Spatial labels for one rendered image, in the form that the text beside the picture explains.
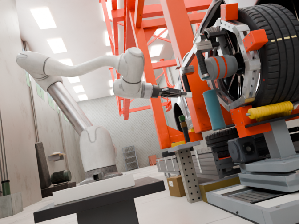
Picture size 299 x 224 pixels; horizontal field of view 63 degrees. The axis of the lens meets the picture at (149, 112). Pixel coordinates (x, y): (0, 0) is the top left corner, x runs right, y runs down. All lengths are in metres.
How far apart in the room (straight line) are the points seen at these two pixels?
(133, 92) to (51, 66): 0.47
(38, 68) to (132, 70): 0.53
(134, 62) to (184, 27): 1.09
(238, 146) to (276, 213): 0.73
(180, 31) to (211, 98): 0.79
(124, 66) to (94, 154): 0.45
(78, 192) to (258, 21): 1.20
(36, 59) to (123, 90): 0.50
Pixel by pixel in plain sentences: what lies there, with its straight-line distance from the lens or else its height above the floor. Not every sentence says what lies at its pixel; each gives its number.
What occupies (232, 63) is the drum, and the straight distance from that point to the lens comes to 1.58.
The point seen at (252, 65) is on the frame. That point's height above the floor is 0.74.
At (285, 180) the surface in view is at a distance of 1.40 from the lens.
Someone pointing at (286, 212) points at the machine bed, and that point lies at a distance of 1.22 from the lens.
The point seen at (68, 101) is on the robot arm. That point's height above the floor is 0.82.
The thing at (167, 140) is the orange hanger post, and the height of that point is 0.63.
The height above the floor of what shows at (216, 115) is 0.57.
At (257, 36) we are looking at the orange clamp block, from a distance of 1.35.
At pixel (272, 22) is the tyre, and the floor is 0.93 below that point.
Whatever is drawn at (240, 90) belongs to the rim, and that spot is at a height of 0.69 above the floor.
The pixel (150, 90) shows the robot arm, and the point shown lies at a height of 0.75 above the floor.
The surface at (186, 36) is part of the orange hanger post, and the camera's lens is 2.19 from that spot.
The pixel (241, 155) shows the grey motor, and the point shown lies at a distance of 1.83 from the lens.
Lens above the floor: 0.39
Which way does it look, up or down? 11 degrees up
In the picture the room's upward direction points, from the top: 13 degrees counter-clockwise
